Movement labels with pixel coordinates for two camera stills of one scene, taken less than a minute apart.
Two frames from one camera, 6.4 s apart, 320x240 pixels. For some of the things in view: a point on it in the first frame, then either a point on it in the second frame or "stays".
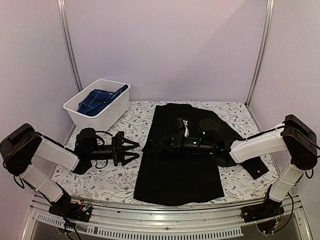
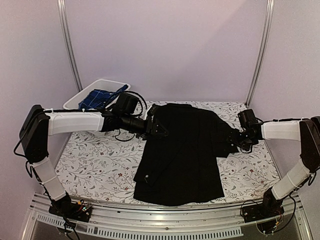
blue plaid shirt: x=91 y=103 stays
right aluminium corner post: x=268 y=26 stays
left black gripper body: x=110 y=152 -> x=149 y=131
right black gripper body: x=189 y=147 -> x=241 y=140
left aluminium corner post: x=64 y=32 stays
